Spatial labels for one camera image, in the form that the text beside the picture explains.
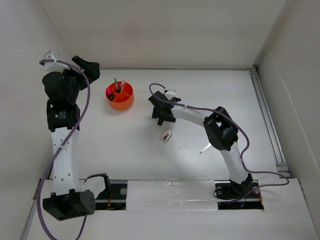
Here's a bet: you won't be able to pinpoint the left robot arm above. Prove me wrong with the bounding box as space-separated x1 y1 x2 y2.
40 52 112 221

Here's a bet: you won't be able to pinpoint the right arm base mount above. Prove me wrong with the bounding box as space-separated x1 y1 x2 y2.
212 180 264 210

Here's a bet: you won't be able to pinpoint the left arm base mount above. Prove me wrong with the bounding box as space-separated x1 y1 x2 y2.
89 181 128 211

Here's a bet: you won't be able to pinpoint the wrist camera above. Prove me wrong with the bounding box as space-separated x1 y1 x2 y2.
164 89 177 100
43 49 61 72

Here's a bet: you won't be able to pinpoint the black handled scissors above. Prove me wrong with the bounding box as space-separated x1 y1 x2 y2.
199 143 212 154

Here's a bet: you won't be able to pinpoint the pink thin pen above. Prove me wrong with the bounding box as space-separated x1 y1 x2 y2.
120 79 126 92

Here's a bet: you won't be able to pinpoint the green clear refill pen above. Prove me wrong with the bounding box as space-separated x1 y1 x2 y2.
114 78 119 93

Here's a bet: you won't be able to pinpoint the pink cap black highlighter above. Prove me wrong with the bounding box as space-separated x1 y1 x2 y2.
105 87 115 102

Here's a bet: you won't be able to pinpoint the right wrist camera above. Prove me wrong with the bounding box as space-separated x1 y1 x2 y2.
164 89 177 100

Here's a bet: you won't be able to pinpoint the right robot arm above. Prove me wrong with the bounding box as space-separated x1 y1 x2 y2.
148 91 253 199

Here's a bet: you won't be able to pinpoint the aluminium rail right edge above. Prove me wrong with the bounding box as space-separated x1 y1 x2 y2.
249 65 278 152

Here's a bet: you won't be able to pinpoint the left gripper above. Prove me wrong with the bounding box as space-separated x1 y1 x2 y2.
58 56 100 104

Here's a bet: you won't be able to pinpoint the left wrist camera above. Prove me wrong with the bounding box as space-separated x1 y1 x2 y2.
43 49 61 72

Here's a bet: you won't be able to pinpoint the orange round organizer container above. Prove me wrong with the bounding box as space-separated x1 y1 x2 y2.
106 81 135 111

